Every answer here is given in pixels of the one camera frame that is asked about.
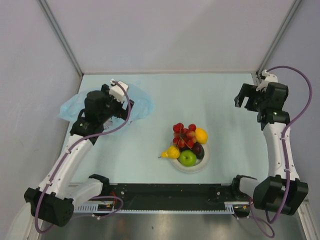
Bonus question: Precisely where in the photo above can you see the dark green fake avocado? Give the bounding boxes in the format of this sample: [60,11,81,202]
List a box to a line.
[195,148,205,160]

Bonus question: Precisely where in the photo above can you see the blue slotted cable duct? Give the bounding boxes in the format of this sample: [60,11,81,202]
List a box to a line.
[73,202,99,213]

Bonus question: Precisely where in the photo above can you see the yellow fake pear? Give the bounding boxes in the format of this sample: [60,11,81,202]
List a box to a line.
[158,145,180,159]

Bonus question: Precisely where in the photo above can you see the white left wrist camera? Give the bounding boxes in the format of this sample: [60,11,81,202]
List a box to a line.
[109,78,129,104]

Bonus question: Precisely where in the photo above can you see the yellow fake lemon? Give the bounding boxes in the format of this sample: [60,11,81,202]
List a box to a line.
[195,127,209,144]

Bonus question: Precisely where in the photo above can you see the green fake apple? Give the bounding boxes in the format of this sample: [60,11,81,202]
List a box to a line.
[178,150,197,167]

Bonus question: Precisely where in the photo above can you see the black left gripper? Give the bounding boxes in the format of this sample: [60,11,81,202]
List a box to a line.
[99,84,134,123]

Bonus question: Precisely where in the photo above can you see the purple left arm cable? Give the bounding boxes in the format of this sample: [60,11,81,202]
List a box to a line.
[33,79,132,234]

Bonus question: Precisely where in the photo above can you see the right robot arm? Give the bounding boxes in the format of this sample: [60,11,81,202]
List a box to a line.
[230,82,309,216]

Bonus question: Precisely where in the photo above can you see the light blue printed plastic bag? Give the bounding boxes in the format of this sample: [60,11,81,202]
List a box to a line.
[57,83,154,132]

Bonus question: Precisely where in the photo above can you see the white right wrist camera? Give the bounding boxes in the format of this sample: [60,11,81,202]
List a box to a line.
[256,69,278,92]

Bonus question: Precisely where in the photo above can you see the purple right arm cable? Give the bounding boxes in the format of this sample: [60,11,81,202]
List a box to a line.
[248,65,314,238]

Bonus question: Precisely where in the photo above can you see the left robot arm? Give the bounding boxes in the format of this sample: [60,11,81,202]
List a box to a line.
[24,80,134,233]

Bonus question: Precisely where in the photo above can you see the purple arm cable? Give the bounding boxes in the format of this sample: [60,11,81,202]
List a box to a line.
[248,65,314,238]
[33,79,132,234]

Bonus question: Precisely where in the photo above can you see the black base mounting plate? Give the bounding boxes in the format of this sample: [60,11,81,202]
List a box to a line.
[100,183,248,212]

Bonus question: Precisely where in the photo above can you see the white paper plate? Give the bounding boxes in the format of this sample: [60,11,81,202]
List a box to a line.
[169,139,211,174]

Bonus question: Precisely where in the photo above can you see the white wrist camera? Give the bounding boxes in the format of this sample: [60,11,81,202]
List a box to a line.
[256,69,278,92]
[109,78,129,104]

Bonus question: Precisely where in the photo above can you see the dark red fake fruit slice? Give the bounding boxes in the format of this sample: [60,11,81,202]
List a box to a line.
[191,142,204,156]

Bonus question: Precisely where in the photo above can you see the red fake strawberry bunch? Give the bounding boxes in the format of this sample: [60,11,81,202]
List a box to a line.
[172,122,197,151]

